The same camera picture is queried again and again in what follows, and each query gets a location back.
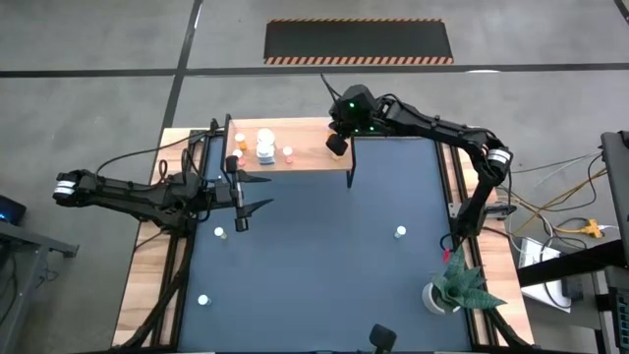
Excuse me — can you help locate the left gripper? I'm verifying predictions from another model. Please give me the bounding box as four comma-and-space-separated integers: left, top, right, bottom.
199, 154, 275, 233

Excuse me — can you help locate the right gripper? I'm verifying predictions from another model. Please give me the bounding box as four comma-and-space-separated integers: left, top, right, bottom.
325, 84, 382, 157

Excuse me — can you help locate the black hazard-striped floor mat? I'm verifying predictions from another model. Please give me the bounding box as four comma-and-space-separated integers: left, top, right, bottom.
262, 18, 455, 66

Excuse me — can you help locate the blue-grey table mat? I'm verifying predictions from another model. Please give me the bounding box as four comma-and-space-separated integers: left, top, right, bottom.
176, 136, 474, 353

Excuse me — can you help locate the black rounded object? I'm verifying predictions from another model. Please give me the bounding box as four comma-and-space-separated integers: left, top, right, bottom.
368, 323, 398, 354

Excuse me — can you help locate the white round plant pot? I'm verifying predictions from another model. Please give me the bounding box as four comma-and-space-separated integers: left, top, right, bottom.
421, 281, 461, 316

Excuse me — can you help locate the green snake plant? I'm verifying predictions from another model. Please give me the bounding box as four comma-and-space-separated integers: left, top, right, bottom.
429, 244, 508, 314

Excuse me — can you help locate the grey metal desk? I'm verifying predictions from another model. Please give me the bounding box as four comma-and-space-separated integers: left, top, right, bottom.
0, 220, 80, 354

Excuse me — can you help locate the black device with blue light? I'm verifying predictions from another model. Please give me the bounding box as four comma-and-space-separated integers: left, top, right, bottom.
0, 195, 27, 226

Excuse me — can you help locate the black desk beam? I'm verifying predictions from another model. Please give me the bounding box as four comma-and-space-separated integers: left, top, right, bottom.
516, 239, 629, 288

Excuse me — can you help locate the yellow power splitter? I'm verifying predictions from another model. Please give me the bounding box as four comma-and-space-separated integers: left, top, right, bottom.
572, 219, 604, 240

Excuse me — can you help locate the white sheet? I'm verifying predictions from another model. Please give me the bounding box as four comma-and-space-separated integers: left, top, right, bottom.
518, 238, 574, 314

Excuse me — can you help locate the dark grey equipment panel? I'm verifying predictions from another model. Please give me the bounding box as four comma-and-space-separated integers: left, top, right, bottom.
599, 130, 629, 242

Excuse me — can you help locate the rack device with lights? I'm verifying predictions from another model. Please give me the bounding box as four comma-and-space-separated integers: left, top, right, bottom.
608, 287, 629, 354

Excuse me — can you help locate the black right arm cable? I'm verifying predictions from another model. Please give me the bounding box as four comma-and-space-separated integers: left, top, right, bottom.
318, 72, 343, 102

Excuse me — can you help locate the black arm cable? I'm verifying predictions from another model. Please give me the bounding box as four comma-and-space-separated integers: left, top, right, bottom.
318, 72, 343, 102
93, 131, 217, 184

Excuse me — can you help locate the wooden shelf with black frame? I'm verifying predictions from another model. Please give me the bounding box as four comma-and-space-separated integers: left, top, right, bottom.
219, 110, 358, 192

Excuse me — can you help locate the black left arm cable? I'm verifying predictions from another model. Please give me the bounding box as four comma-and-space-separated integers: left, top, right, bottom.
93, 131, 217, 184

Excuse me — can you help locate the black aluminium table frame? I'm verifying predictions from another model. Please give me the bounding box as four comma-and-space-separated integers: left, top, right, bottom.
111, 117, 537, 354

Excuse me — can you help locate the grey cable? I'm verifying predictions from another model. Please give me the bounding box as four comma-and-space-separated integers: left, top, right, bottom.
510, 151, 604, 177

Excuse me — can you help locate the orange cable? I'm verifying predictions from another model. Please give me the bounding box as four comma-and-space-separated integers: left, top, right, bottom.
510, 166, 610, 235

